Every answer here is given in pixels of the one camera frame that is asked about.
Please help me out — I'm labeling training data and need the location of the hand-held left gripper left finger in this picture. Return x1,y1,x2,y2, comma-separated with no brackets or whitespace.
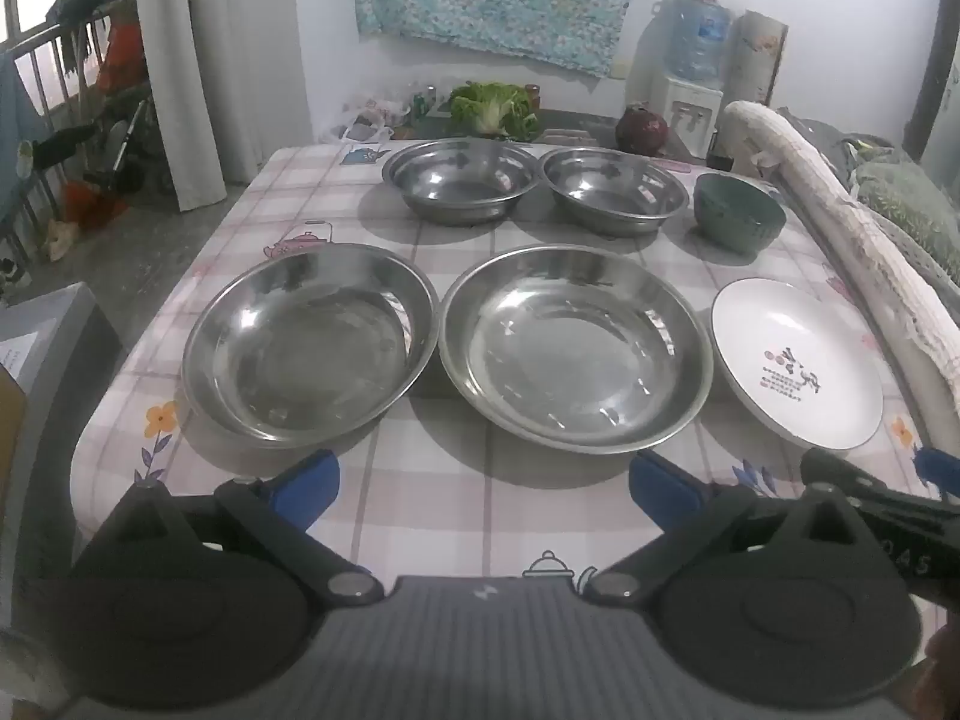
90,450,386,608

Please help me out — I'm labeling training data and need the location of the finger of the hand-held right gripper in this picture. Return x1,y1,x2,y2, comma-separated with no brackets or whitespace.
799,448,960,537
916,448,960,500

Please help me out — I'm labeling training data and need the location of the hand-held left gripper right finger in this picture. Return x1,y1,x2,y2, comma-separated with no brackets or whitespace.
585,452,901,606

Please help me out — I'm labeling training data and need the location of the large steel plate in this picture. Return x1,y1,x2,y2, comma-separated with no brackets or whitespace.
181,242,440,450
437,244,714,455

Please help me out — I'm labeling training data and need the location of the white printed plate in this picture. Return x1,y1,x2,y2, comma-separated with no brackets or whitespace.
709,277,887,454

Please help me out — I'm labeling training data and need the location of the green ceramic bowl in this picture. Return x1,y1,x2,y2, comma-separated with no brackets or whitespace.
692,172,788,256

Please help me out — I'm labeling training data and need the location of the steel bowl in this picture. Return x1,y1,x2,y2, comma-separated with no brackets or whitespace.
381,137,542,227
540,146,690,239

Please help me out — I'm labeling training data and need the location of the checked printed tablecloth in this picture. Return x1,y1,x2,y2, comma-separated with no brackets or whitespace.
69,139,952,590

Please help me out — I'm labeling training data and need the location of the green patterned cushion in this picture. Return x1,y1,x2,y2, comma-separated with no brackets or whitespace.
851,157,960,287

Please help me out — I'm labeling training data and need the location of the brown cardboard box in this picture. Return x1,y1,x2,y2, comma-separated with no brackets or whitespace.
0,366,29,545

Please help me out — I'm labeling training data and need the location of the orange plastic bag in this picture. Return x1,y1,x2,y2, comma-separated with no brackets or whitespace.
64,184,126,231

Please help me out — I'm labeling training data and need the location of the grey blanket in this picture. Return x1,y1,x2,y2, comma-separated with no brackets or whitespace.
778,109,901,170

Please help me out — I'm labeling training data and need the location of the clear plastic bag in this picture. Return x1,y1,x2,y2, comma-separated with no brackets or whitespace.
336,97,396,143

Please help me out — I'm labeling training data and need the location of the black folded stroller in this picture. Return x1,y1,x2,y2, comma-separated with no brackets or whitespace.
82,100,163,197

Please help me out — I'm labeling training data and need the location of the green lettuce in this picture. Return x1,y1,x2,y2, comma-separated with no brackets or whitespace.
448,81,542,141

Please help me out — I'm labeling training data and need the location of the white curtain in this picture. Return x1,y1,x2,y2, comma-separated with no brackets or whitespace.
131,0,313,215

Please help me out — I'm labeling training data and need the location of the white floral roll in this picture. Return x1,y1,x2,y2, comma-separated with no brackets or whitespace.
724,9,790,110

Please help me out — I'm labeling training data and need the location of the blue water bottle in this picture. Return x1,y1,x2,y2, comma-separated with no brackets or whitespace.
658,0,733,83

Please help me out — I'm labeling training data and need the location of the orange red garment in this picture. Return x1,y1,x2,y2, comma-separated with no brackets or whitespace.
96,19,148,92

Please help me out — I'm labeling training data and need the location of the blue printed cloth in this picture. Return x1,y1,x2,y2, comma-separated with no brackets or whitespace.
0,52,40,160

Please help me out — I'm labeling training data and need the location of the metal balcony railing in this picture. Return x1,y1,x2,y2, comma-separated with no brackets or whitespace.
0,11,151,275

